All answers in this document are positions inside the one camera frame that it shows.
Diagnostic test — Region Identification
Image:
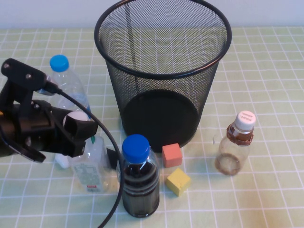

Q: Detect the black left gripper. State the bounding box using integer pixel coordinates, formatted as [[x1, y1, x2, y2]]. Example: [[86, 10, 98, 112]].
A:
[[16, 99, 98, 158]]

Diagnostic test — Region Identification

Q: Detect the clear bottle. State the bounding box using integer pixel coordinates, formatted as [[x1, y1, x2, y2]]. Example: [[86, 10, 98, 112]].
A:
[[62, 110, 119, 193]]

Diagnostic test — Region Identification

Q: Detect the brown-labelled bottle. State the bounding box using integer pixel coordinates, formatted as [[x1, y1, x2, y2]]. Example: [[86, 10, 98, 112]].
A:
[[215, 110, 257, 176]]

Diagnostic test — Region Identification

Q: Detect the black mesh wastebasket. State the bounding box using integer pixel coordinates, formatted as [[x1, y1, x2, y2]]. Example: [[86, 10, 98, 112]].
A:
[[94, 0, 233, 153]]

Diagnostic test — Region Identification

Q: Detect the white earbuds case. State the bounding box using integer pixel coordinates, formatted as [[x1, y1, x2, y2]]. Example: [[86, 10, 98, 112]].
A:
[[55, 153, 70, 169]]

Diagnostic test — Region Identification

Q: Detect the flat black remote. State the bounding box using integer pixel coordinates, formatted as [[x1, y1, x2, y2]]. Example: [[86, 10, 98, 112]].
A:
[[106, 148, 120, 169]]

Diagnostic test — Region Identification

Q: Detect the light-blue-capped bottle, yellow liquid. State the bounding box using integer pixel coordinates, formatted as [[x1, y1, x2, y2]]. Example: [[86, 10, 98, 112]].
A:
[[49, 54, 93, 119]]

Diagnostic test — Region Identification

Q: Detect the blue-capped bottle, dark liquid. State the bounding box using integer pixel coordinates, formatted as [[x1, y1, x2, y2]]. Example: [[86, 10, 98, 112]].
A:
[[116, 134, 161, 218]]

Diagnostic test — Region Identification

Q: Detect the orange cube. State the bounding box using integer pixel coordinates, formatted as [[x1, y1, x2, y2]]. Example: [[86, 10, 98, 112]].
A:
[[162, 143, 183, 169]]

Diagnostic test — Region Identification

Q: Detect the yellow cube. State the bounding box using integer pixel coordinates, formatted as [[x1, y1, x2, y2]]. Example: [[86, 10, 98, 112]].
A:
[[165, 168, 192, 197]]

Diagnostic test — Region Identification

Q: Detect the green checked tablecloth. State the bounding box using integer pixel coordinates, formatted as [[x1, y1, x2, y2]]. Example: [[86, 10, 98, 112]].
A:
[[0, 25, 304, 228]]

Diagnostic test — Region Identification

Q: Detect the black camera cable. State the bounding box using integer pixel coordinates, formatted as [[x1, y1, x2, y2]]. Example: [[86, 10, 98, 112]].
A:
[[44, 80, 124, 228]]

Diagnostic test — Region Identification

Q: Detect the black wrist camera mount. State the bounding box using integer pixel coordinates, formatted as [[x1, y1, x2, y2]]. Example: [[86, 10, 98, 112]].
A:
[[0, 58, 47, 124]]

